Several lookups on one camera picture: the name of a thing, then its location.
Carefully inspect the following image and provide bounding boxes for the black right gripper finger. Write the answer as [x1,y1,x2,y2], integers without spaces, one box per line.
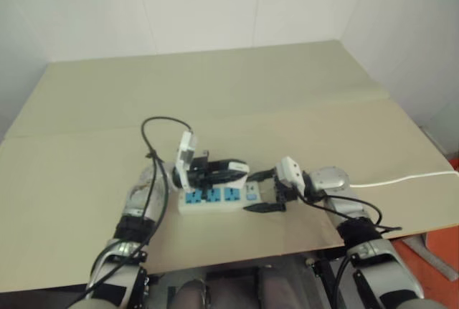
[242,201,288,214]
[250,168,279,182]

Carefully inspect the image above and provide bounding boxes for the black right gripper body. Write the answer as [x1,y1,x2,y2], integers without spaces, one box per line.
[272,168,298,204]

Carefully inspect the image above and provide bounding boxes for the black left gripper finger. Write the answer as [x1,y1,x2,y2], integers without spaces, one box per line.
[209,158,249,173]
[206,170,248,186]

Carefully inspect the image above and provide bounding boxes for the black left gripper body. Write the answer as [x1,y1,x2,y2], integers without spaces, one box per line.
[187,148,220,190]

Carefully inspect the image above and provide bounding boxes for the white charger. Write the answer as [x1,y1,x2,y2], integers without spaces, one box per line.
[224,161,251,191]

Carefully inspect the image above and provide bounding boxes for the white power strip blue sockets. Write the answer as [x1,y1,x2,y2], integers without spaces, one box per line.
[178,179,265,216]

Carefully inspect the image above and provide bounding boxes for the dark rounded shape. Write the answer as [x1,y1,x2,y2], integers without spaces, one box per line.
[174,277,212,309]

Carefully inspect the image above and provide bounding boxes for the grey chair leg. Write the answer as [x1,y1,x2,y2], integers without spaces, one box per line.
[404,232,459,278]

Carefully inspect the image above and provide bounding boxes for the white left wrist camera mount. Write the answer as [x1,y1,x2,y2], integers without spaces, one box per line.
[174,130,199,191]

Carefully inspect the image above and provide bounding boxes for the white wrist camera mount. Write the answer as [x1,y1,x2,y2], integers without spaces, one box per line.
[275,156,306,196]
[174,130,199,191]

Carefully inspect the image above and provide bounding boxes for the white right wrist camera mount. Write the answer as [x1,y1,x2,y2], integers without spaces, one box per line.
[275,156,306,196]

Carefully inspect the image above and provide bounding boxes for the black table frame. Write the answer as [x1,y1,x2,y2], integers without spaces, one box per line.
[304,247,346,290]

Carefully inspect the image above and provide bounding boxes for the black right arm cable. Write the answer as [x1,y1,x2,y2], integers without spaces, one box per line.
[295,183,403,309]

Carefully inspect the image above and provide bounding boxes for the white power strip cable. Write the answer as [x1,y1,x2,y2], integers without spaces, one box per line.
[349,170,459,189]

